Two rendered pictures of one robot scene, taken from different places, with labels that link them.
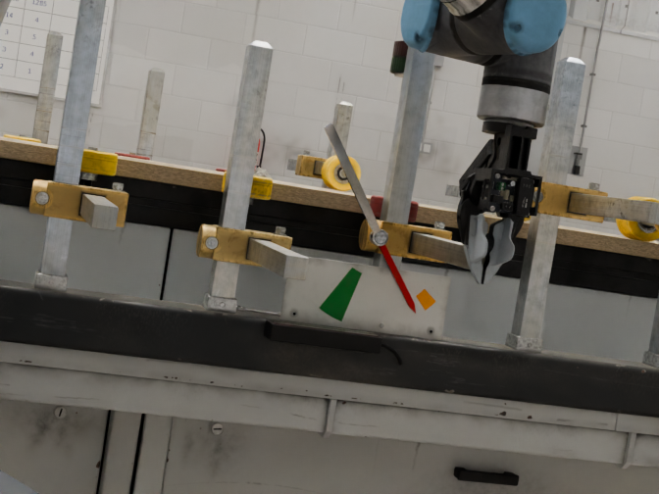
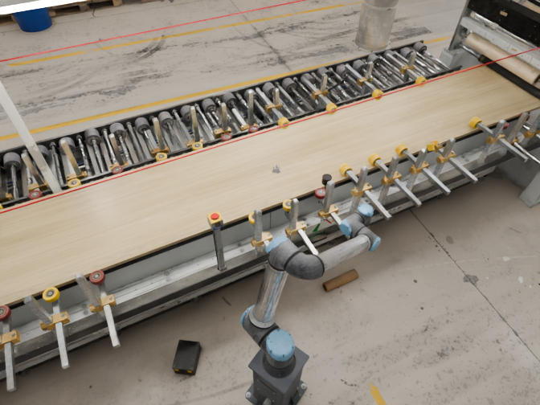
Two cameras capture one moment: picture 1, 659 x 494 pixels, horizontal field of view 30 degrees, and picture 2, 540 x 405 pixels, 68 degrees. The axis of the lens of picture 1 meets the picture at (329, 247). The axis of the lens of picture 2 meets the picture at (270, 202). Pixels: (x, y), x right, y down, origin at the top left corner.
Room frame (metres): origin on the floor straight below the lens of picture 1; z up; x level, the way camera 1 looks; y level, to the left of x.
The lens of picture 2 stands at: (0.32, 0.64, 2.92)
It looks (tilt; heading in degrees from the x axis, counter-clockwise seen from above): 49 degrees down; 348
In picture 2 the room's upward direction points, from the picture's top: 1 degrees clockwise
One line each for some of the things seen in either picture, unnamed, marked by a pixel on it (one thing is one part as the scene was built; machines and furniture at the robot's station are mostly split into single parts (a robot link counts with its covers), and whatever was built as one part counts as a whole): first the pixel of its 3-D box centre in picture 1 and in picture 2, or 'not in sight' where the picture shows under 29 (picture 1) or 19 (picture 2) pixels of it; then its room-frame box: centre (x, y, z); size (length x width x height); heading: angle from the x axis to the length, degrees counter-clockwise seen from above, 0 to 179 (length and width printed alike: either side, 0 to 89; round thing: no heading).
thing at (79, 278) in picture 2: not in sight; (93, 298); (1.51, 1.36, 0.91); 0.03 x 0.03 x 0.48; 15
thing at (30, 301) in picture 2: not in sight; (47, 319); (1.45, 1.60, 0.89); 0.03 x 0.03 x 0.48; 15
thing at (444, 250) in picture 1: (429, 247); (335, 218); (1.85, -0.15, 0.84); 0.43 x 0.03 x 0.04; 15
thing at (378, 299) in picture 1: (367, 298); (321, 226); (1.87, -0.07, 0.75); 0.26 x 0.01 x 0.10; 105
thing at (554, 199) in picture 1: (561, 200); (361, 190); (1.98, -0.35, 0.95); 0.13 x 0.06 x 0.05; 105
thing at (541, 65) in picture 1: (521, 43); (363, 214); (1.63, -0.21, 1.14); 0.10 x 0.09 x 0.12; 119
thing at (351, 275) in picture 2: not in sight; (340, 280); (1.81, -0.30, 0.04); 0.30 x 0.08 x 0.08; 105
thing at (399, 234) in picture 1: (404, 240); (328, 211); (1.91, -0.11, 0.85); 0.13 x 0.06 x 0.05; 105
